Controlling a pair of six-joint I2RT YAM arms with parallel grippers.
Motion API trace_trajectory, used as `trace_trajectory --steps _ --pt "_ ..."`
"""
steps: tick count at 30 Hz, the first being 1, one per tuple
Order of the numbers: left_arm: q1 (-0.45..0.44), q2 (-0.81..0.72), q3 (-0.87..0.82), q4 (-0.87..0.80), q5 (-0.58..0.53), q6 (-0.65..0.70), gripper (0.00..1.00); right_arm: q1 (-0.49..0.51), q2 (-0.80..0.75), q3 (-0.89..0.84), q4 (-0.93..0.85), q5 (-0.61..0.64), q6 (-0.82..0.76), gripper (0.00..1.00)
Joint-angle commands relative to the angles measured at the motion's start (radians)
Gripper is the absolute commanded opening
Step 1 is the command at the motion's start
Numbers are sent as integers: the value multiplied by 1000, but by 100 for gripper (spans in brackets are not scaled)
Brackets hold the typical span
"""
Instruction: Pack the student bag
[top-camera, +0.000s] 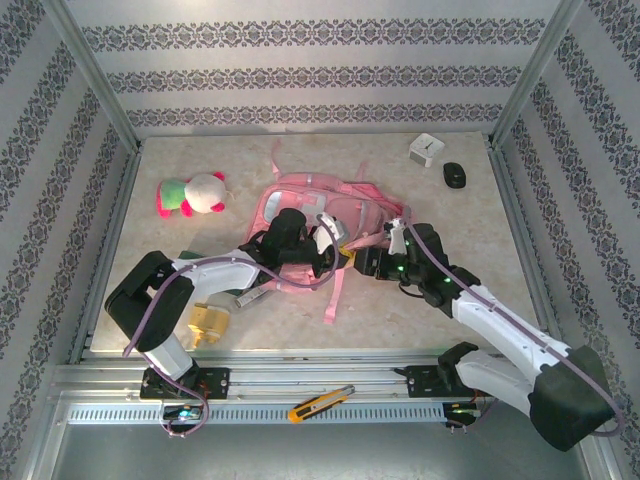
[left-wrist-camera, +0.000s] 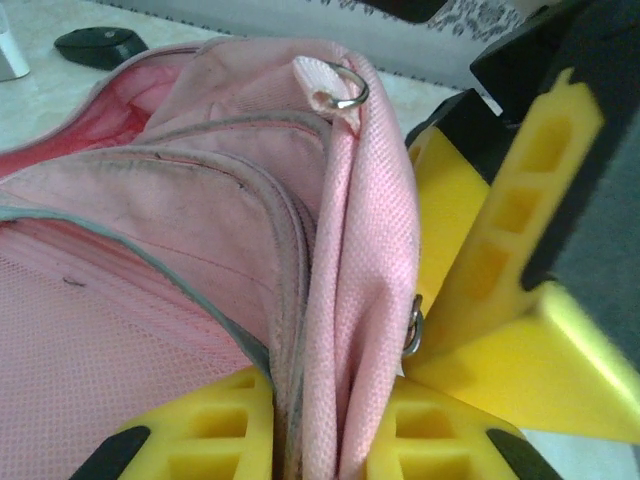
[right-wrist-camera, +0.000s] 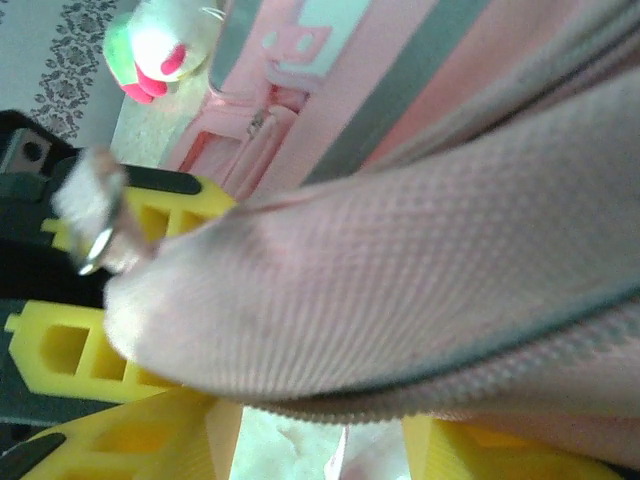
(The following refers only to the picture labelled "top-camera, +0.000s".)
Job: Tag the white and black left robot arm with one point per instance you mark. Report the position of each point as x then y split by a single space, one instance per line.
215 277

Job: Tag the aluminium frame post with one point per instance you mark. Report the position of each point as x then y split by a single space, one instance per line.
535 75
90 75

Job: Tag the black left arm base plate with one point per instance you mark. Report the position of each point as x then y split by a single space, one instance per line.
217 382

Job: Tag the black computer mouse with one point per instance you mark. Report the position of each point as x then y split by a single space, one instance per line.
454 175

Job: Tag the gold shiny box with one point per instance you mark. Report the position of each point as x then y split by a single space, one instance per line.
210 322

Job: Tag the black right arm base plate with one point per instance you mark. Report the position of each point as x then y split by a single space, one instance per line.
420 382

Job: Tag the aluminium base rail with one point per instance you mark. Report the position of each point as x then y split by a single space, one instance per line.
300 372

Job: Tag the dark green notebook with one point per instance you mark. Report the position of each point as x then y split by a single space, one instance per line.
187 254

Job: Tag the yellow utility knife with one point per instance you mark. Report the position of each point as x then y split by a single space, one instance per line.
320 402

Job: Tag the pink backpack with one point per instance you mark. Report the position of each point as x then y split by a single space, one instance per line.
345 210

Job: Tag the white pink green plush toy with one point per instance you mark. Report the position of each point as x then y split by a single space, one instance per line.
205 192

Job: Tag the white square clock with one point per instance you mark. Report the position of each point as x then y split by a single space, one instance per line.
427 147

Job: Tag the silver pen box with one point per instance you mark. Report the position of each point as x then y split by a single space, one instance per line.
250 297

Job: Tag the aluminium side rail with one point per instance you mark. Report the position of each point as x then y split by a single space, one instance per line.
107 225
505 180

